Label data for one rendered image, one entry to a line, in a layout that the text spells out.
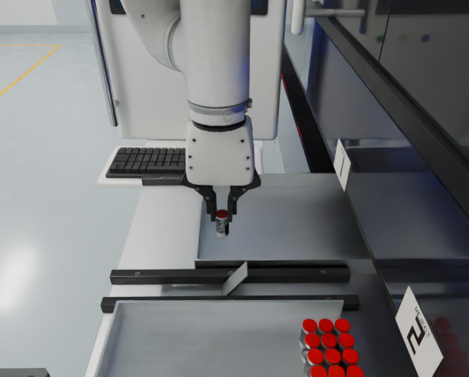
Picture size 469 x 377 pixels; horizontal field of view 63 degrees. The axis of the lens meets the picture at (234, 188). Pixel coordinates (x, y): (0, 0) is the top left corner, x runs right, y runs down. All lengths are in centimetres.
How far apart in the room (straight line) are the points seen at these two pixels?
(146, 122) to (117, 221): 109
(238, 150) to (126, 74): 68
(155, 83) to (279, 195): 52
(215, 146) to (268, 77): 61
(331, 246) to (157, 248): 32
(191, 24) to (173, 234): 42
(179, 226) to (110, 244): 133
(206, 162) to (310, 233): 30
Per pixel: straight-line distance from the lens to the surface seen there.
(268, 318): 62
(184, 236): 75
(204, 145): 54
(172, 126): 120
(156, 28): 54
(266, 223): 77
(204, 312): 62
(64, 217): 234
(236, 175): 56
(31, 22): 636
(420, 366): 48
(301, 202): 84
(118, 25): 113
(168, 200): 84
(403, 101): 50
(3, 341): 188
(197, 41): 48
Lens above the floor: 139
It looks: 36 degrees down
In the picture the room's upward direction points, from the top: straight up
